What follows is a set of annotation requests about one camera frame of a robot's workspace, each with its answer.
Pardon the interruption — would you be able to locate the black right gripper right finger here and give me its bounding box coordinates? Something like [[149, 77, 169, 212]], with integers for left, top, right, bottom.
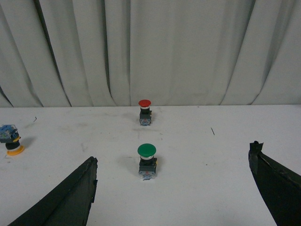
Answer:
[[248, 141, 301, 226]]

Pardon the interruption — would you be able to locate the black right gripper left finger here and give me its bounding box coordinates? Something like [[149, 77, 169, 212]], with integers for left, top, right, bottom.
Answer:
[[10, 156, 97, 226]]

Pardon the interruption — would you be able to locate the yellow mushroom push button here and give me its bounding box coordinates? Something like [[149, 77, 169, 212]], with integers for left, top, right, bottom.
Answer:
[[0, 125, 24, 156]]

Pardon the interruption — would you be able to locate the green mushroom push button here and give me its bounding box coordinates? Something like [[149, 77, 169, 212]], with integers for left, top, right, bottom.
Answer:
[[137, 143, 157, 180]]

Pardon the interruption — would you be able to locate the red mushroom push button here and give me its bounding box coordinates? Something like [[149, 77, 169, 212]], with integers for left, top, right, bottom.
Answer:
[[138, 99, 152, 126]]

